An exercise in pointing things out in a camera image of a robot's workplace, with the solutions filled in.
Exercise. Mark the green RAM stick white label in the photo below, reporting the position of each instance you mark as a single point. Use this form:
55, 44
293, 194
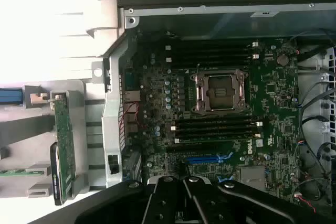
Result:
21, 173

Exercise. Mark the metal CPU socket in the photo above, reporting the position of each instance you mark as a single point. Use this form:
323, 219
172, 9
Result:
220, 93

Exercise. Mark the grey chipset heatsink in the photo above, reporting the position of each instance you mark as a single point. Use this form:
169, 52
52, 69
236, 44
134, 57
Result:
253, 178

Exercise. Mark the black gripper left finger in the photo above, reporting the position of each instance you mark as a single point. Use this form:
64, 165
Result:
162, 203

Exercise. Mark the long black expansion slot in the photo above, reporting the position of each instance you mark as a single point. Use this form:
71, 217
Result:
199, 149

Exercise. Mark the grey parts rack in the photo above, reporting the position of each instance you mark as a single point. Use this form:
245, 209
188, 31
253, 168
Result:
76, 95

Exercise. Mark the blue expansion slot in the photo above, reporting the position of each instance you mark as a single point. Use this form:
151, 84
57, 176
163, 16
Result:
202, 159

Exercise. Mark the green motherboard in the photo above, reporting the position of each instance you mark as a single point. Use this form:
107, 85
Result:
275, 98

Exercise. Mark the silver coin battery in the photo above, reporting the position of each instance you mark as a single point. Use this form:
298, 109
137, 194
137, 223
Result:
283, 60

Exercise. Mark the open black PC case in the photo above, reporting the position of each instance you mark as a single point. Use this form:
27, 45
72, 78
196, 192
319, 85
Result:
113, 119

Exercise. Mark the hard disk blue bracket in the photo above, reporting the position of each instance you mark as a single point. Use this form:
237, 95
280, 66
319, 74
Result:
10, 97

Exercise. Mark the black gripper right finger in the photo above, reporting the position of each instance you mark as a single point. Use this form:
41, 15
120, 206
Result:
210, 208

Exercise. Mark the black RAM slot white latches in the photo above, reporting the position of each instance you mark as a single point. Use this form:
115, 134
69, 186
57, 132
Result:
210, 58
210, 46
215, 126

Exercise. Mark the perforated metal drive cage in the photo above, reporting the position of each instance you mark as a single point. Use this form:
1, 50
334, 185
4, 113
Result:
328, 82

